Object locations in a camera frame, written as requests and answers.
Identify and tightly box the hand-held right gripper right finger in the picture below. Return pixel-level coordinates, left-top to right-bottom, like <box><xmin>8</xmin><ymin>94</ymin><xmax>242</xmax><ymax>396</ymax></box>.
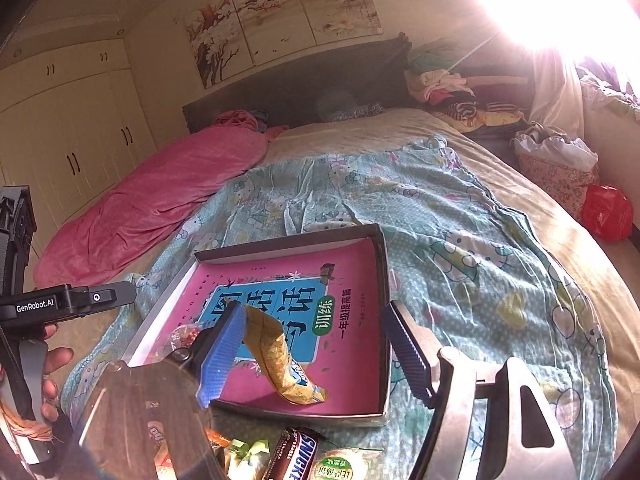
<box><xmin>382</xmin><ymin>300</ymin><xmax>573</xmax><ymax>480</ymax></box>

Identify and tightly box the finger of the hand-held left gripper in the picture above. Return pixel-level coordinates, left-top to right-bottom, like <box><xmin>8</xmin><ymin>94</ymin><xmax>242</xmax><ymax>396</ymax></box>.
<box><xmin>75</xmin><ymin>282</ymin><xmax>137</xmax><ymax>316</ymax></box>

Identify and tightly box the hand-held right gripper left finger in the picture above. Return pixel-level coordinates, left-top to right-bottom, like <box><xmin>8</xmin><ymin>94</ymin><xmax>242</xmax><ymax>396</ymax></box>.
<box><xmin>162</xmin><ymin>302</ymin><xmax>249</xmax><ymax>409</ymax></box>

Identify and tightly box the shallow dark cardboard box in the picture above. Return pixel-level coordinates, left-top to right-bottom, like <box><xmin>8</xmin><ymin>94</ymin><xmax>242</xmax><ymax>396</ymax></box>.
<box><xmin>129</xmin><ymin>223</ymin><xmax>392</xmax><ymax>427</ymax></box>

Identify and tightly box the yellow snack packet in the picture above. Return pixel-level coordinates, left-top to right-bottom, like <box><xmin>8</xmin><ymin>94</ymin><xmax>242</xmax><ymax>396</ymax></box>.
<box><xmin>243</xmin><ymin>304</ymin><xmax>330</xmax><ymax>405</ymax></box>

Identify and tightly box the person's left hand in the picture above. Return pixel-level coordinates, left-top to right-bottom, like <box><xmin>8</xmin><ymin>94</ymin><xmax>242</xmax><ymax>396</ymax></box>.
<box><xmin>42</xmin><ymin>323</ymin><xmax>75</xmax><ymax>424</ymax></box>

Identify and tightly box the red candy in clear wrapper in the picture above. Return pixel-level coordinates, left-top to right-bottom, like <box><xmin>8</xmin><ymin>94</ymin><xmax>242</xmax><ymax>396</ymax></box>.
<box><xmin>170</xmin><ymin>325</ymin><xmax>203</xmax><ymax>351</ymax></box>

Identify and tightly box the pink book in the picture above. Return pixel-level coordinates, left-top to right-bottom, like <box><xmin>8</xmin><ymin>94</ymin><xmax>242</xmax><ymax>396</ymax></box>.
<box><xmin>177</xmin><ymin>232</ymin><xmax>388</xmax><ymax>416</ymax></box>

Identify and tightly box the green wrapped candy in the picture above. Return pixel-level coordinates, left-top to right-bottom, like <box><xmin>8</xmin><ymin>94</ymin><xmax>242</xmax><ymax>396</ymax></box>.
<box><xmin>222</xmin><ymin>437</ymin><xmax>273</xmax><ymax>480</ymax></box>

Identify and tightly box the pink blanket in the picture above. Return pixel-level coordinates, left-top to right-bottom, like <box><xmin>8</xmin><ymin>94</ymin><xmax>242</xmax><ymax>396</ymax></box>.
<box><xmin>32</xmin><ymin>109</ymin><xmax>291</xmax><ymax>291</ymax></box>

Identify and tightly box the cartoon print quilt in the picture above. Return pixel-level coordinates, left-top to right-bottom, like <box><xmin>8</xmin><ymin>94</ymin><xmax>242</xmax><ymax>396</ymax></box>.
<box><xmin>65</xmin><ymin>132</ymin><xmax>618</xmax><ymax>480</ymax></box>

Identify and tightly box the brown chocolate bar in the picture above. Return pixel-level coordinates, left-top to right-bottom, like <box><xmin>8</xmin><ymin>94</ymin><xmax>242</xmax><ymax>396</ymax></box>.
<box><xmin>264</xmin><ymin>427</ymin><xmax>321</xmax><ymax>480</ymax></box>

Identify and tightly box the green label snack packet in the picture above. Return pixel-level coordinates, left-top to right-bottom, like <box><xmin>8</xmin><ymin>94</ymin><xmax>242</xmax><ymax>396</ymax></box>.
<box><xmin>312</xmin><ymin>447</ymin><xmax>386</xmax><ymax>480</ymax></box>

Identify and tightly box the cream wardrobe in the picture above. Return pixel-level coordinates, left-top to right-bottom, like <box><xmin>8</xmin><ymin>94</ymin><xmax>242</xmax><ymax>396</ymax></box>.
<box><xmin>0</xmin><ymin>37</ymin><xmax>161</xmax><ymax>261</ymax></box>

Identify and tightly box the floral fabric bag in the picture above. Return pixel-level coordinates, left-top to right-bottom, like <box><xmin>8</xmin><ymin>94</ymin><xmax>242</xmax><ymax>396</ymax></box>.
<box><xmin>515</xmin><ymin>150</ymin><xmax>601</xmax><ymax>221</ymax></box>

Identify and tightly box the red plastic bag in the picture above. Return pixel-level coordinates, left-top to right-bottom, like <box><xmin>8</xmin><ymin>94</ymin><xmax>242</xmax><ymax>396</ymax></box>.
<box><xmin>580</xmin><ymin>184</ymin><xmax>635</xmax><ymax>243</ymax></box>

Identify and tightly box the yellow print pillow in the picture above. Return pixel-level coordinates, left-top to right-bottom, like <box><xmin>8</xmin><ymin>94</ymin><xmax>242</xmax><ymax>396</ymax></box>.
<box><xmin>435</xmin><ymin>107</ymin><xmax>527</xmax><ymax>132</ymax></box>

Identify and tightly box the patterned pillow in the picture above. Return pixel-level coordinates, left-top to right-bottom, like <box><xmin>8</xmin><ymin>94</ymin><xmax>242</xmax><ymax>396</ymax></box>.
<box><xmin>315</xmin><ymin>87</ymin><xmax>386</xmax><ymax>123</ymax></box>

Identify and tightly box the white plastic bag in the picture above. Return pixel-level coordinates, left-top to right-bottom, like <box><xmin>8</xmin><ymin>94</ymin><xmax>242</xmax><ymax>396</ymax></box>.
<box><xmin>515</xmin><ymin>122</ymin><xmax>598</xmax><ymax>167</ymax></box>

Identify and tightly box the pile of clothes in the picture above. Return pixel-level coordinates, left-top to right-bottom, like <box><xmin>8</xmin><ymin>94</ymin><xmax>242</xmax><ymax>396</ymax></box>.
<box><xmin>404</xmin><ymin>40</ymin><xmax>531</xmax><ymax>126</ymax></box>

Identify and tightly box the light curtain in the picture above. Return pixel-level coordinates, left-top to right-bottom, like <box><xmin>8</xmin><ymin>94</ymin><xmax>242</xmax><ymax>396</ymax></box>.
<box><xmin>530</xmin><ymin>50</ymin><xmax>587</xmax><ymax>131</ymax></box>

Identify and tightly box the floral wall painting panel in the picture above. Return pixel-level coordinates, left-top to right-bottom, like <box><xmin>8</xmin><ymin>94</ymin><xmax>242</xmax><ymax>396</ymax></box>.
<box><xmin>184</xmin><ymin>4</ymin><xmax>254</xmax><ymax>90</ymax></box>
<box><xmin>232</xmin><ymin>0</ymin><xmax>317</xmax><ymax>68</ymax></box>
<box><xmin>295</xmin><ymin>0</ymin><xmax>386</xmax><ymax>46</ymax></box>

